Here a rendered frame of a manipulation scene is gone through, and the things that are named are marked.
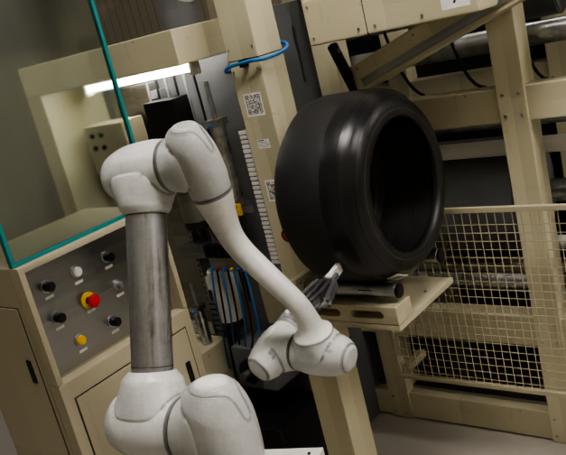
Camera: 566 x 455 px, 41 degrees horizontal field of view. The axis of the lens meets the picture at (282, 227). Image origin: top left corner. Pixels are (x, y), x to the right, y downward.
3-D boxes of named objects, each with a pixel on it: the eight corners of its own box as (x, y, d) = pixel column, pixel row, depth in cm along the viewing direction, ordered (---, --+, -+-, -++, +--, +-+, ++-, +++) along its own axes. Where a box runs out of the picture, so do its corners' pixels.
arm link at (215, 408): (245, 491, 163) (222, 398, 159) (178, 485, 172) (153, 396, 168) (280, 450, 177) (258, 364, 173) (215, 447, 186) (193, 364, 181)
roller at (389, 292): (312, 292, 253) (304, 294, 250) (311, 279, 253) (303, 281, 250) (404, 297, 231) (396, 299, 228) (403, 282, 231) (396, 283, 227)
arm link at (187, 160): (242, 176, 185) (196, 182, 192) (215, 107, 178) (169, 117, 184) (218, 202, 175) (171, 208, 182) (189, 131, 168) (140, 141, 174)
